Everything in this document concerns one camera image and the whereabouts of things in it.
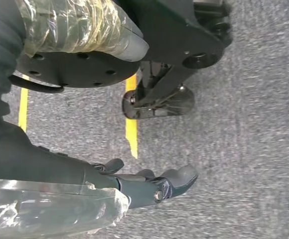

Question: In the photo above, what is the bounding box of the yellow floor tape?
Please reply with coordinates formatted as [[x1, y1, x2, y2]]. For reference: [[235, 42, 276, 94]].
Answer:
[[17, 73, 138, 160]]

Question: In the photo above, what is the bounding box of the black caster wheel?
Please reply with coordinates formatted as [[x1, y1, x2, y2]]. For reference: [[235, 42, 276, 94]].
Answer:
[[121, 85, 195, 120]]

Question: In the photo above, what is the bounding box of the black round base plate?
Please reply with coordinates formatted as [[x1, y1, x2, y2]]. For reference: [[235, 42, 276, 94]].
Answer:
[[16, 51, 141, 89]]

